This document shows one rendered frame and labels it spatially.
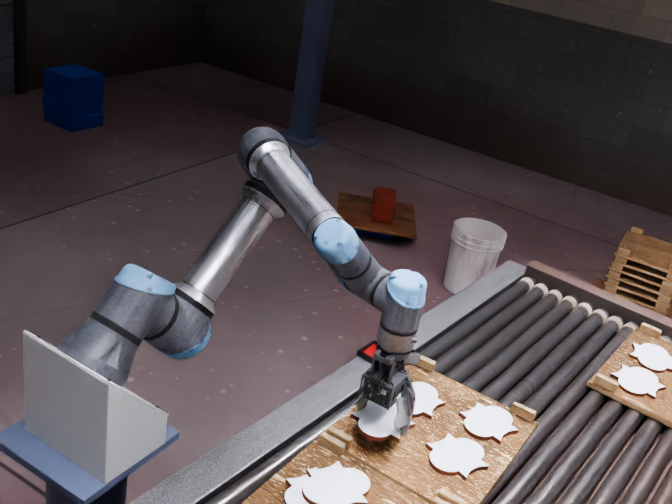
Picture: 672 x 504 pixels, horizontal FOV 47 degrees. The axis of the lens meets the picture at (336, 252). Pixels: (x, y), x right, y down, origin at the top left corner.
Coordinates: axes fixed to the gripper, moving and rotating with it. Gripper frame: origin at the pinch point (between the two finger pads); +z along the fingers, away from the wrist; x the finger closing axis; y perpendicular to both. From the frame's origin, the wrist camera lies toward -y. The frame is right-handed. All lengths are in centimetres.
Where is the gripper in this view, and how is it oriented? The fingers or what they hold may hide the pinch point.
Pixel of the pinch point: (383, 419)
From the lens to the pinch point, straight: 167.6
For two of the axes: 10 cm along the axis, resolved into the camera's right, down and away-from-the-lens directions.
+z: -1.4, 8.8, 4.4
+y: -5.4, 3.1, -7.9
